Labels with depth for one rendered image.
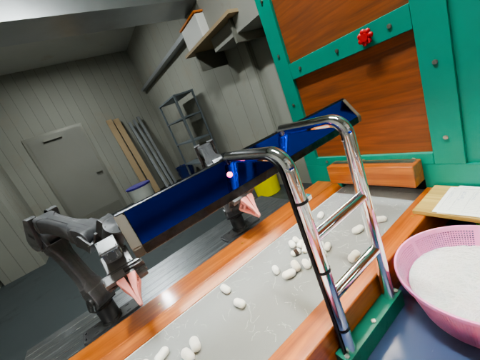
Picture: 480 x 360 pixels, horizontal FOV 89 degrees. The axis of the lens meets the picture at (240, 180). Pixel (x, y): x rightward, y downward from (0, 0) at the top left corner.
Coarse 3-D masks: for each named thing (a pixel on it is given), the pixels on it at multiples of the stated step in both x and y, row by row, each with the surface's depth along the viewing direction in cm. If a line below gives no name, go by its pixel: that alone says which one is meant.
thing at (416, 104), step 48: (288, 0) 84; (336, 0) 73; (384, 0) 64; (432, 0) 56; (288, 48) 93; (336, 48) 78; (384, 48) 69; (432, 48) 60; (288, 96) 102; (336, 96) 87; (384, 96) 74; (432, 96) 64; (336, 144) 96; (384, 144) 81; (432, 144) 69
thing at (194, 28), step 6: (192, 12) 259; (198, 12) 262; (192, 18) 265; (198, 18) 262; (204, 18) 265; (186, 24) 282; (192, 24) 271; (198, 24) 263; (204, 24) 266; (180, 30) 294; (186, 30) 285; (192, 30) 276; (198, 30) 267; (204, 30) 266; (186, 36) 291; (192, 36) 282; (198, 36) 273; (186, 42) 297; (192, 42) 287
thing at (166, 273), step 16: (272, 208) 125; (224, 224) 128; (256, 224) 115; (208, 240) 118; (176, 256) 115; (192, 256) 109; (208, 256) 104; (160, 272) 107; (176, 272) 102; (144, 288) 100; (160, 288) 96; (144, 304) 90; (80, 320) 96; (96, 320) 92; (48, 336) 94; (64, 336) 90; (80, 336) 86; (32, 352) 88; (48, 352) 85; (64, 352) 82
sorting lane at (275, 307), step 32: (352, 192) 94; (384, 192) 86; (352, 224) 76; (384, 224) 70; (256, 256) 79; (288, 256) 73; (256, 288) 66; (288, 288) 62; (192, 320) 64; (224, 320) 60; (256, 320) 56; (288, 320) 53; (224, 352) 52; (256, 352) 49
